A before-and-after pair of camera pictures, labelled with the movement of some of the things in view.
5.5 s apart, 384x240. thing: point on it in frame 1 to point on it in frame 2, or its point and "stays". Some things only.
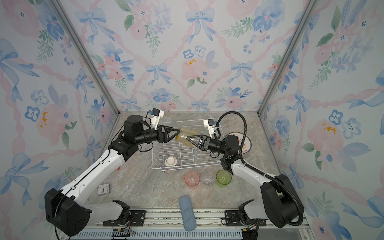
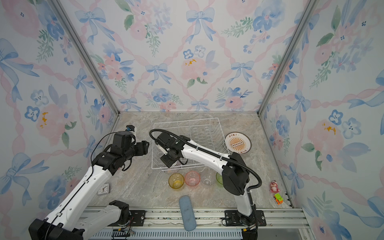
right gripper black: (205, 144) to (165, 161)
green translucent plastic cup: (223, 177) stays
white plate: (247, 143) stays
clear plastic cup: (207, 179) stays
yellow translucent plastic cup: (181, 137) to (176, 180)
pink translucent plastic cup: (192, 179) stays
